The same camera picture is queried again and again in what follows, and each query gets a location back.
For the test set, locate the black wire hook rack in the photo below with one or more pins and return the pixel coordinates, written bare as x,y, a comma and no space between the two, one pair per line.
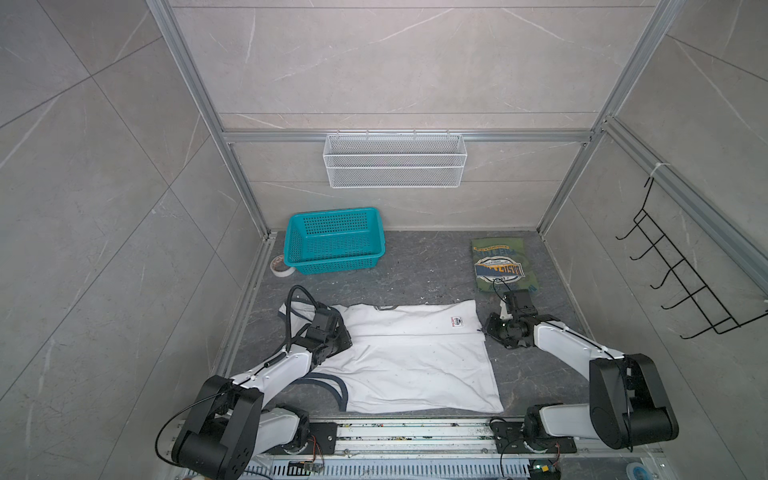
677,266

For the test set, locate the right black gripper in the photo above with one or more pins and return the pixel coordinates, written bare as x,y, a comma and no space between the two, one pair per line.
491,330

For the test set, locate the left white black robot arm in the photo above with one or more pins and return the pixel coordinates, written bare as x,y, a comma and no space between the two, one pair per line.
227,424

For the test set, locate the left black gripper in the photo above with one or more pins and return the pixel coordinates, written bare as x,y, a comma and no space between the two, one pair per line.
346,338

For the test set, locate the roll of tape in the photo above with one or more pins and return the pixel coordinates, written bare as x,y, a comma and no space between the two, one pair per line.
279,268

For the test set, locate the green tank top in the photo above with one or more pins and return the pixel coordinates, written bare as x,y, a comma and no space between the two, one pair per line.
502,263

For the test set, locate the white wire mesh shelf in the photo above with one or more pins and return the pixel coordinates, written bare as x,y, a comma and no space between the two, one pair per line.
364,161

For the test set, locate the blue tape roll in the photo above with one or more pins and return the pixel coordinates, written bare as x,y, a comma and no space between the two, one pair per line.
638,471

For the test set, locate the white tank top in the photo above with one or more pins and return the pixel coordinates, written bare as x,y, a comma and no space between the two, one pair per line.
414,357

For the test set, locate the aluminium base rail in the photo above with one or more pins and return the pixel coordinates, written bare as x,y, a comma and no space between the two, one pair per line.
444,448

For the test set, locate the teal plastic basket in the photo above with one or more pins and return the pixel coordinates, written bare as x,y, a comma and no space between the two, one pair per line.
334,240

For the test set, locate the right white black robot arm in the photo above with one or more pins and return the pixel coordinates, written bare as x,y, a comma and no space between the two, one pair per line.
628,404

